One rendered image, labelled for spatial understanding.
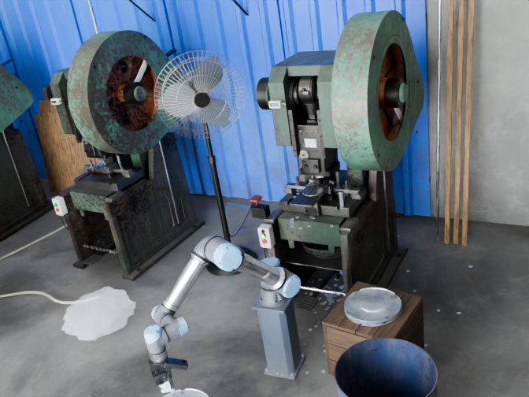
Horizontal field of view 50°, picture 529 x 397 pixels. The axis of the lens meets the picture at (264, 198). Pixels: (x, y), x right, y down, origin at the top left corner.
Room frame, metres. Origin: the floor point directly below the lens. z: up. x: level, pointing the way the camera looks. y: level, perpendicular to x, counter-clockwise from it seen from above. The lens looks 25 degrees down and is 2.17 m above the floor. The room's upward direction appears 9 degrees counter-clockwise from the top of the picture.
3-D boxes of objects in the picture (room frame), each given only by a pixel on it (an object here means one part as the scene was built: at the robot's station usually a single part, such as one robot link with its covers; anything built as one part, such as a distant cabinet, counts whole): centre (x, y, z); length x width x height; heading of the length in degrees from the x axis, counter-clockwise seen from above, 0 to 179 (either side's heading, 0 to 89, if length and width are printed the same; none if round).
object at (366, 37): (3.04, -0.69, 1.33); 1.03 x 0.28 x 0.82; 148
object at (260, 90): (3.28, -0.15, 1.31); 0.22 x 0.12 x 0.22; 148
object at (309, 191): (2.98, -0.26, 0.72); 0.25 x 0.14 x 0.14; 148
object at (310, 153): (3.10, -0.33, 1.04); 0.17 x 0.15 x 0.30; 148
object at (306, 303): (3.02, -0.28, 0.14); 0.59 x 0.10 x 0.05; 148
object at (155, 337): (2.02, 0.56, 0.66); 0.09 x 0.08 x 0.11; 121
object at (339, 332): (2.41, -0.46, 0.18); 0.40 x 0.38 x 0.35; 141
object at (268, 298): (2.50, 0.03, 0.50); 0.15 x 0.15 x 0.10
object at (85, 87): (4.36, 0.92, 0.87); 1.53 x 0.99 x 1.74; 146
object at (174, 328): (2.09, 0.49, 0.66); 0.11 x 0.11 x 0.08; 31
